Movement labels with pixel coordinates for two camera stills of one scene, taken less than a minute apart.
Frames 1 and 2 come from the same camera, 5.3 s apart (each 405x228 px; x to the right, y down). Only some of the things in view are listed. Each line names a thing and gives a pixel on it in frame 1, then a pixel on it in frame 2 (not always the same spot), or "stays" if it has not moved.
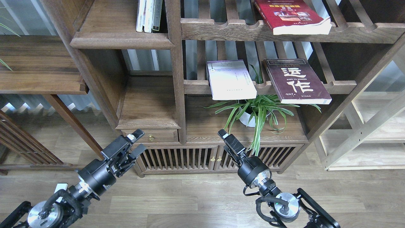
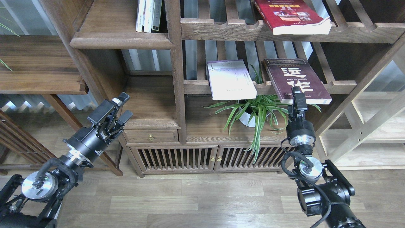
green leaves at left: (1, 62) stays
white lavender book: (230, 80) stays
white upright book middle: (148, 23) stays
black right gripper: (248, 167) → (300, 132)
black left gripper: (99, 176) → (91, 142)
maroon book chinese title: (296, 81) stays
